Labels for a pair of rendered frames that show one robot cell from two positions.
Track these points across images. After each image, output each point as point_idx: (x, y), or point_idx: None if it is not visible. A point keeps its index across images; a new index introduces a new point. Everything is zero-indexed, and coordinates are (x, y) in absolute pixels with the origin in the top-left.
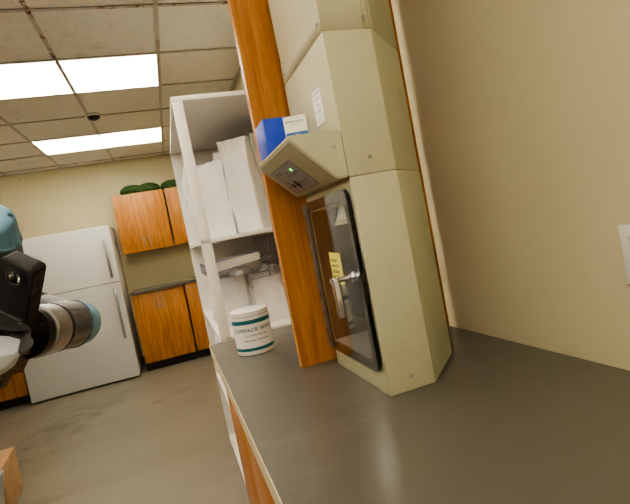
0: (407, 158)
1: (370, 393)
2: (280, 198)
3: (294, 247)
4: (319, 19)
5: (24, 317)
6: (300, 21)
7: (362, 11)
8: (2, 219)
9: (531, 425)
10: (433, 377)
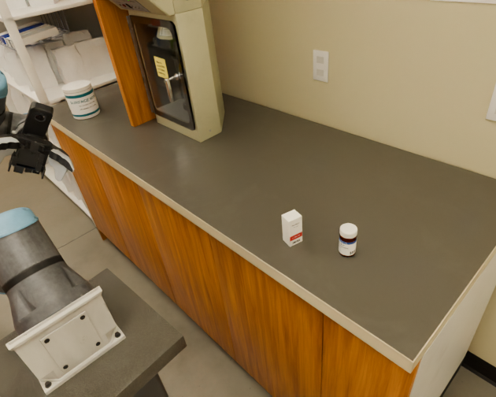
0: None
1: (188, 141)
2: (106, 7)
3: (120, 46)
4: None
5: (43, 135)
6: None
7: None
8: (1, 77)
9: (270, 151)
10: (220, 129)
